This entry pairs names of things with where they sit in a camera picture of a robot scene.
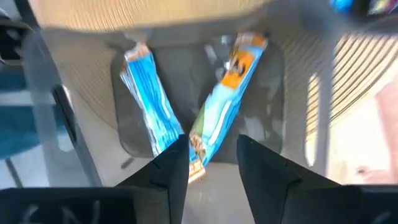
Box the blue striped snack packet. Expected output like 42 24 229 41
119 42 185 157

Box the teal blue granola bar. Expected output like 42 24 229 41
328 0 357 14

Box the round woven straw placemat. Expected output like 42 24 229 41
27 0 398 138

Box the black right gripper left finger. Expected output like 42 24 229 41
115 134 190 224

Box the clear grey plastic tray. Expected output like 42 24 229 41
295 0 398 37
21 18 341 189

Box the orange and blue granola bar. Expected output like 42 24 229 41
187 32 269 184

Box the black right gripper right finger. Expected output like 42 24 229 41
236 134 343 224

